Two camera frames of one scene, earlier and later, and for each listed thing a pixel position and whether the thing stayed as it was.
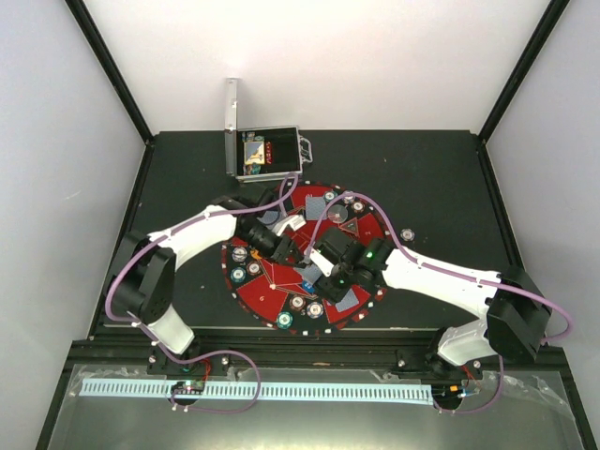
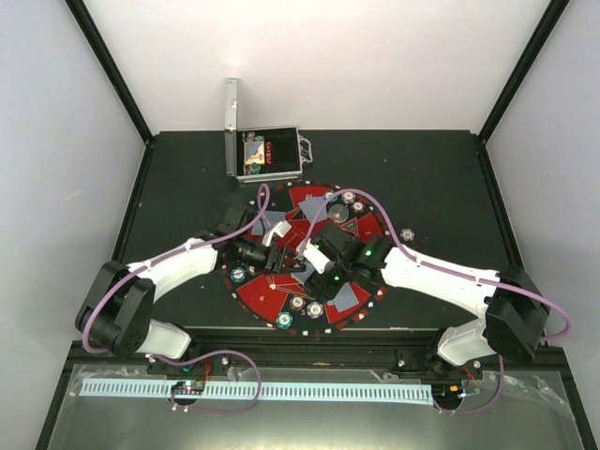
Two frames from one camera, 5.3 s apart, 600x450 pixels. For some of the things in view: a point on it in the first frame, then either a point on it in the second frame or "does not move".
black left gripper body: [263, 246] to [260, 262]
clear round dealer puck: [337, 213] does not move
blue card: [269, 217] does not move
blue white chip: [315, 309] does not move
